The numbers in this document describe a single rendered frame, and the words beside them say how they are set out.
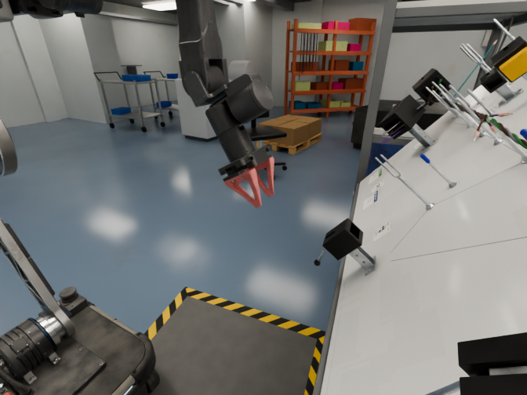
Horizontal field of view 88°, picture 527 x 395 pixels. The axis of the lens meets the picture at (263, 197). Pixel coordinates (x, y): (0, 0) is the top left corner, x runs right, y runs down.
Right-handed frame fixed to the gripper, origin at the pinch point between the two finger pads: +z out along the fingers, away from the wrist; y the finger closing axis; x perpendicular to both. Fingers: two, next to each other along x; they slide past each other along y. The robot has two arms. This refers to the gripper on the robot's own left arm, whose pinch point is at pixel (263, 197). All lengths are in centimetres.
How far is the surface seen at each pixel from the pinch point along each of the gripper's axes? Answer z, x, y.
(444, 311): 17.5, -26.3, -12.9
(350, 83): -41, 126, 699
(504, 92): 4, -44, 39
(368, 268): 20.8, -13.4, 2.6
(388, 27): -24, -26, 65
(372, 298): 21.2, -15.2, -5.7
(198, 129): -76, 304, 328
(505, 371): 7.7, -31.3, -28.6
